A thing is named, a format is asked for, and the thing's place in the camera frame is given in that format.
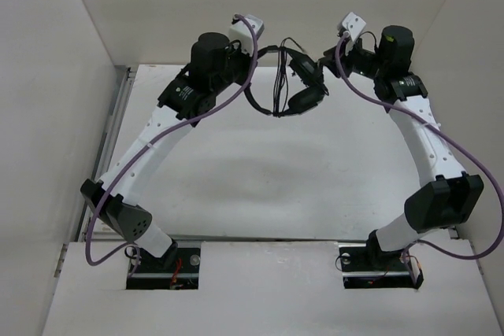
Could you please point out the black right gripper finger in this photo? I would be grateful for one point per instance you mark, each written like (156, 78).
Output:
(331, 53)
(330, 64)

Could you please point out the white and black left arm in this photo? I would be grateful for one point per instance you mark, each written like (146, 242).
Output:
(217, 62)

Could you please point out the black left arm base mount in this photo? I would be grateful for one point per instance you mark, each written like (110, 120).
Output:
(148, 274)

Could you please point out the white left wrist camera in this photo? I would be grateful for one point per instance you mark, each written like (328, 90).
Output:
(238, 31)

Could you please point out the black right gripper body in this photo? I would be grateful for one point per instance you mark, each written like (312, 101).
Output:
(359, 60)

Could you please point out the black over-ear headphones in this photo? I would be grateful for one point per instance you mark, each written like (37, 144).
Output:
(304, 68)

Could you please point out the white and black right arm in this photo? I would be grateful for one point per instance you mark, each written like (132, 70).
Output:
(448, 193)

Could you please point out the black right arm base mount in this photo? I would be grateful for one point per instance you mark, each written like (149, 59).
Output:
(402, 270)

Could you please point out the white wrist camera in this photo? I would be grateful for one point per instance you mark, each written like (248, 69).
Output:
(351, 26)
(238, 31)

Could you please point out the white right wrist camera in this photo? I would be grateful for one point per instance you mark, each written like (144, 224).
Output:
(351, 26)

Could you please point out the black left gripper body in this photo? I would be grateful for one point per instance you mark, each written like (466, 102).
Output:
(239, 65)

